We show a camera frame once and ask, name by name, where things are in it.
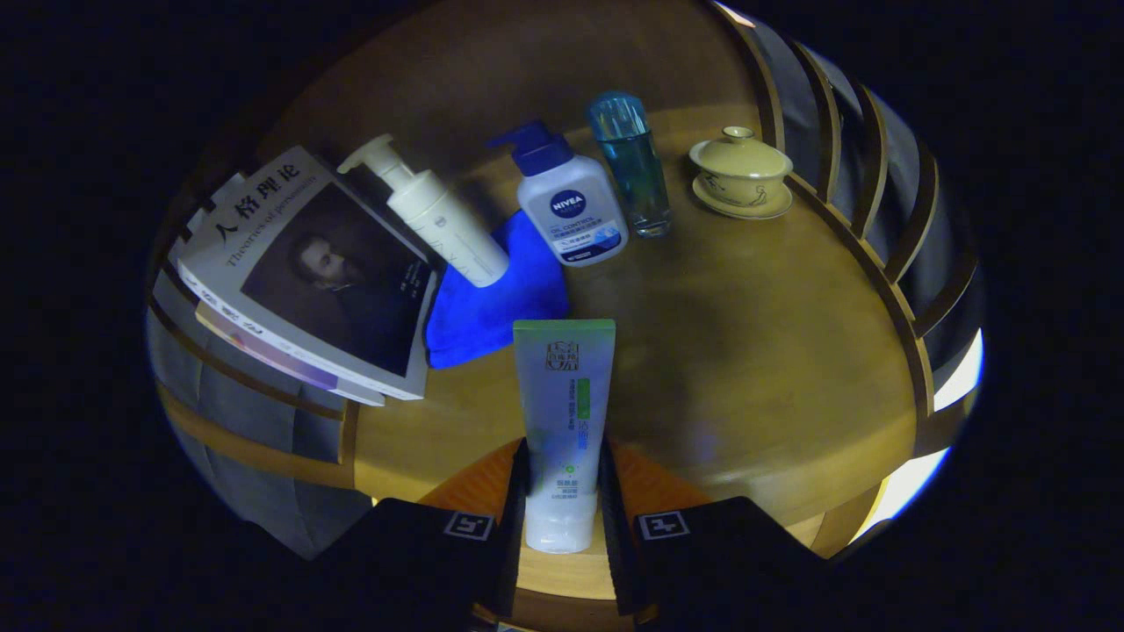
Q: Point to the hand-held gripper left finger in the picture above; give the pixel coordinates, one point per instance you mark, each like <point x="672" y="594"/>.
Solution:
<point x="516" y="562"/>

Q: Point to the white bottle with blue pump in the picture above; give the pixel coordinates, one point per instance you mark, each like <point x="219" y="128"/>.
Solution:
<point x="571" y="211"/>

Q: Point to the teal bottle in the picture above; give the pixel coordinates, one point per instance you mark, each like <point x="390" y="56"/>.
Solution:
<point x="632" y="167"/>

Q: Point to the yellow saucer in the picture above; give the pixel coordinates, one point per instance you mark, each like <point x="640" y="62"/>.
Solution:
<point x="746" y="212"/>

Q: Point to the blue folded cloth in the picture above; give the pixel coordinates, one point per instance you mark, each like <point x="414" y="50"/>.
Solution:
<point x="492" y="316"/>

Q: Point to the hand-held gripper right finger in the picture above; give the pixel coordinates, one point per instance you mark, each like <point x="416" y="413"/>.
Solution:
<point x="615" y="562"/>

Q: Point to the yellow lidded teacup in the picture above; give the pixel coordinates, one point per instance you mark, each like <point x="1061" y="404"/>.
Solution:
<point x="742" y="162"/>

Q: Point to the wooden countertop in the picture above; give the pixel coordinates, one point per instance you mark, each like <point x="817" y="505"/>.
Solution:
<point x="746" y="351"/>

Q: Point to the white and green cleanser tube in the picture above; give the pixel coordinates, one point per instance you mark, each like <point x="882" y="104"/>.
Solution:
<point x="562" y="395"/>

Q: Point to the white grooved appliance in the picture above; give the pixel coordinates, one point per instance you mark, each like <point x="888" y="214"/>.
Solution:
<point x="913" y="478"/>

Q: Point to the white book with portrait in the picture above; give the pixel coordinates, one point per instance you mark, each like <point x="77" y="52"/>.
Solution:
<point x="334" y="272"/>

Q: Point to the purple book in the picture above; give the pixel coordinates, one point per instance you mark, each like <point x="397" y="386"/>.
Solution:
<point x="263" y="355"/>

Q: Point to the wooden cabinet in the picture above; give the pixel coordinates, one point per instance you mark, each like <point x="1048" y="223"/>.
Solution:
<point x="527" y="61"/>

